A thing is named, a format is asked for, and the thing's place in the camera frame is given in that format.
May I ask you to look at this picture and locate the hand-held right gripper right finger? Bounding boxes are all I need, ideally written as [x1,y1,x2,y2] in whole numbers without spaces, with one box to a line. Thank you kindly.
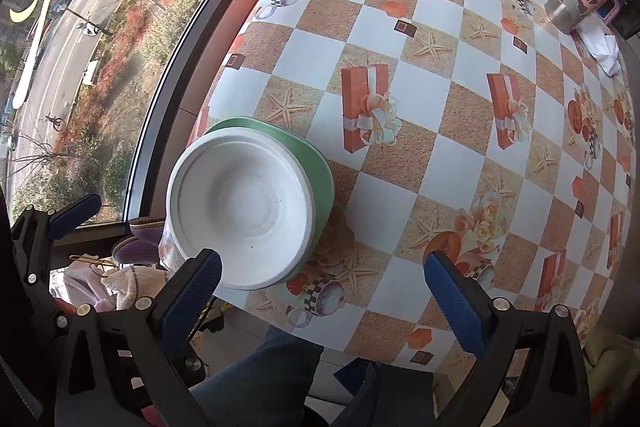
[424,251,592,427]

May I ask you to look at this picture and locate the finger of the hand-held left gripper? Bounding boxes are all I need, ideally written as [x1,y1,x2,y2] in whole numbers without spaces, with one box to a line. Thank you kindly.
[14,252,71,334]
[12,193,102,258]

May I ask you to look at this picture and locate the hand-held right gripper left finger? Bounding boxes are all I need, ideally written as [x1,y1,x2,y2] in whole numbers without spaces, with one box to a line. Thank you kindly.
[54,248,223,427]

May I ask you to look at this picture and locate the green rectangular plate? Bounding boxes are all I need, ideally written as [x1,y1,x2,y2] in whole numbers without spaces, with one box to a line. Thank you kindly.
[205,117,336,286]

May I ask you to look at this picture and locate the pink fleece cloth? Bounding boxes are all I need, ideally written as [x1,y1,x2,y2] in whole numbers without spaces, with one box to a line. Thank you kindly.
[65,257,172,314]

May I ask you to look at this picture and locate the purple slipper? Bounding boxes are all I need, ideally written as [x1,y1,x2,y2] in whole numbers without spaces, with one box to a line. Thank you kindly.
[129,216,168,239]
[111,237,166,266]

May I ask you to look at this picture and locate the person's legs in jeans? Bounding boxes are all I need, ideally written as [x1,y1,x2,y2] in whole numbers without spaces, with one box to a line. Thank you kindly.
[191,326,437,427]

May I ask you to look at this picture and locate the cream sofa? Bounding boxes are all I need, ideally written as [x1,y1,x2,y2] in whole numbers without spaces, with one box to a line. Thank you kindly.
[584,326,640,389]

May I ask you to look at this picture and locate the patterned checkered tablecloth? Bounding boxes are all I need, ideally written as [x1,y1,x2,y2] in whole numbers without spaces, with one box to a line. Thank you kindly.
[197,0,633,377]

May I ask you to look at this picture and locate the white cloth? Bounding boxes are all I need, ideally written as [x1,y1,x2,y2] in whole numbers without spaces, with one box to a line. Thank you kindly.
[575,27,624,78]

